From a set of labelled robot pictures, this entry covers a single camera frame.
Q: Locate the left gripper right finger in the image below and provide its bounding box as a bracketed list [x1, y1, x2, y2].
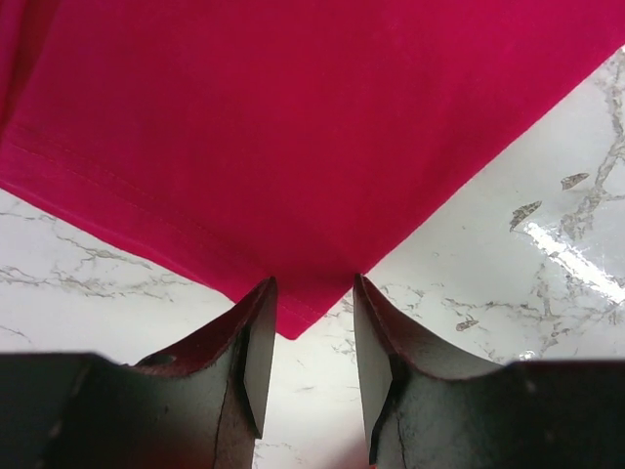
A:
[353, 276, 624, 468]

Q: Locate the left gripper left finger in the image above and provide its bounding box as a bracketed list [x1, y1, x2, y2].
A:
[1, 278, 277, 468]

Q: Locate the magenta t shirt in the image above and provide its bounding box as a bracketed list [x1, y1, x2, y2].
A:
[1, 1, 624, 339]

